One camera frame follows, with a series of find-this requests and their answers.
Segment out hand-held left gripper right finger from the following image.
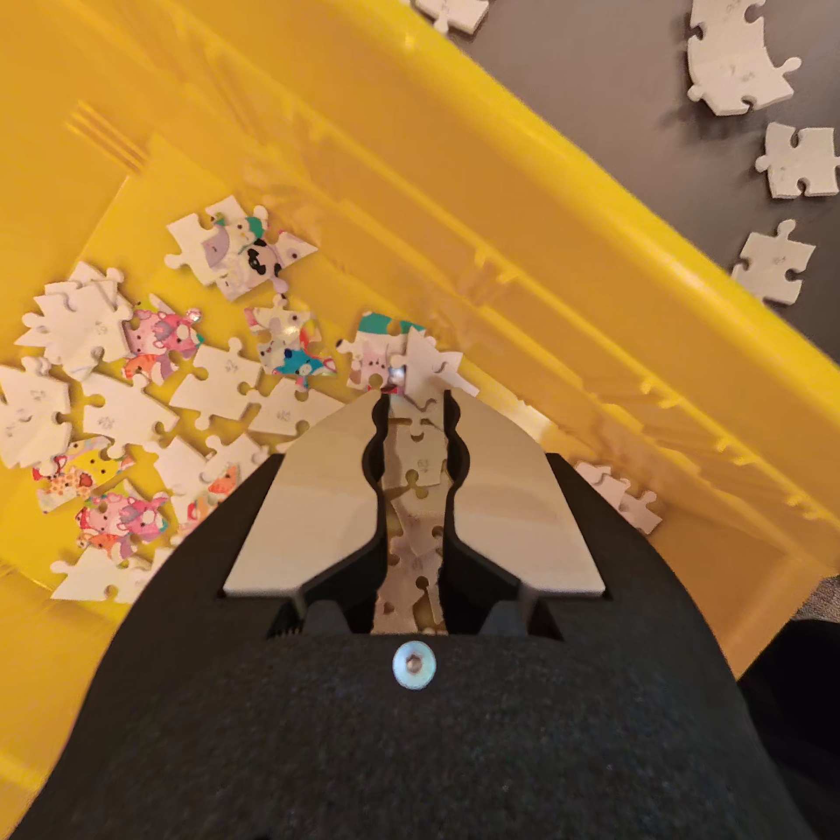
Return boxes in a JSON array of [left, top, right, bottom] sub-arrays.
[[440, 390, 606, 634]]

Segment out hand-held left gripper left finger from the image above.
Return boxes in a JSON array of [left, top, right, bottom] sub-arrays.
[[223, 392, 389, 634]]

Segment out batch of puzzle pieces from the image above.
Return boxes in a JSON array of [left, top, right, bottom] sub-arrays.
[[0, 196, 664, 634]]

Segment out single white puzzle piece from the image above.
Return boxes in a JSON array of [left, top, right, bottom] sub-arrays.
[[412, 0, 490, 35], [755, 122, 840, 199], [389, 326, 463, 411], [730, 220, 816, 306]]

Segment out yellow plastic bins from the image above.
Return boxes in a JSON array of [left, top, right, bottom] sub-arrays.
[[0, 0, 840, 811]]

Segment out joined white puzzle pieces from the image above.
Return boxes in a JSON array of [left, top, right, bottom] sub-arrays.
[[686, 0, 803, 118]]

